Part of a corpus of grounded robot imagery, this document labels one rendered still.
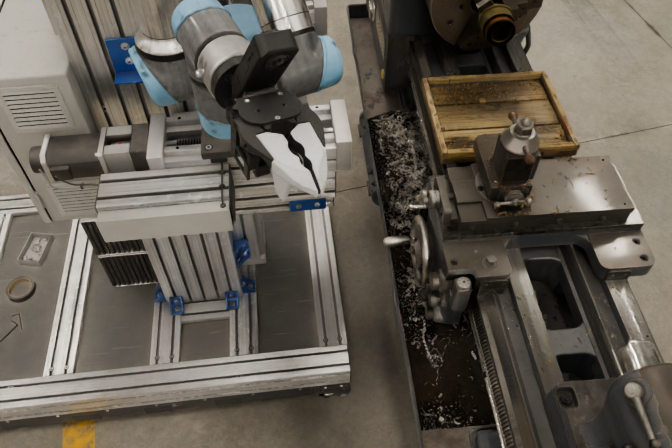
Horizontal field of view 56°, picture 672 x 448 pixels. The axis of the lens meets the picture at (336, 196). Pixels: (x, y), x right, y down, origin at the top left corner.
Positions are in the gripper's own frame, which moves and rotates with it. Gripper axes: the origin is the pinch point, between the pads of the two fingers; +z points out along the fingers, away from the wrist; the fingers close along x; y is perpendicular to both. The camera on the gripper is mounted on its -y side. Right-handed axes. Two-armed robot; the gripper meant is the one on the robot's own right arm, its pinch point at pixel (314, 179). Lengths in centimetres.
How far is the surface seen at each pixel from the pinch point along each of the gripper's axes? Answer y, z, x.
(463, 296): 66, -12, -50
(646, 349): 40, 21, -55
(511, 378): 67, 8, -48
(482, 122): 59, -53, -84
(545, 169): 51, -26, -79
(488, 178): 48, -27, -62
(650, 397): 38, 27, -47
